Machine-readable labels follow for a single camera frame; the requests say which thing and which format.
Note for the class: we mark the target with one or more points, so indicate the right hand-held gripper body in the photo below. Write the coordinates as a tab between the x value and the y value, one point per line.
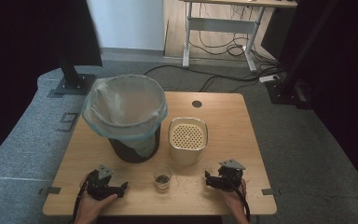
231	177

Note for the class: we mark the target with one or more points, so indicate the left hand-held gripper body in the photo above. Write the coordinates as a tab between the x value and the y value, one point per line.
98	185

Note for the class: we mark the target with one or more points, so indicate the clear glass cup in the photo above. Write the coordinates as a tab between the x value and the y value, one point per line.
162	179

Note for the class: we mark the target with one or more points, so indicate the person's right hand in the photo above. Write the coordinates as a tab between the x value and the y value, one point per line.
233	199

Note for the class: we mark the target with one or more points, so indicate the person's left hand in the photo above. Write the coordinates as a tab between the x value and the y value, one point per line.
93	207

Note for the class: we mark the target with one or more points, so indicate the scattered tea crumbs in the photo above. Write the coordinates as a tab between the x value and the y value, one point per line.
192	183

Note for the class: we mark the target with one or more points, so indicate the black trash bin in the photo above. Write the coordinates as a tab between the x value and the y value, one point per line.
133	152

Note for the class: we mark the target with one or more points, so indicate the dark tea dregs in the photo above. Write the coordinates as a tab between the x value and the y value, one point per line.
162	179

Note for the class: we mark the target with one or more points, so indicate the grey tape strip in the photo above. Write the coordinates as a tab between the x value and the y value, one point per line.
50	190
270	191

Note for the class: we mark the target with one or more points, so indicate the cream container with perforated lid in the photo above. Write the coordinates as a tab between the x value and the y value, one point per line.
187	137

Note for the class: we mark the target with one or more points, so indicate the trash bin with blue bag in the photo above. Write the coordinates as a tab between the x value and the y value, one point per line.
124	105

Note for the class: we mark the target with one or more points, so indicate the black metal stand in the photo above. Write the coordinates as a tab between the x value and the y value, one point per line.
287	88
73	79

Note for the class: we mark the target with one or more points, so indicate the white power strip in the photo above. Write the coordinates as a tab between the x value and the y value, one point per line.
269	78

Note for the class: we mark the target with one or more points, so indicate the black curtain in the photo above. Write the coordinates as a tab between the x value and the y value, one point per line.
28	34
351	77

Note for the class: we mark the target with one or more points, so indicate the white desk frame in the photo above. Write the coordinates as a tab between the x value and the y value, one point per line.
220	25

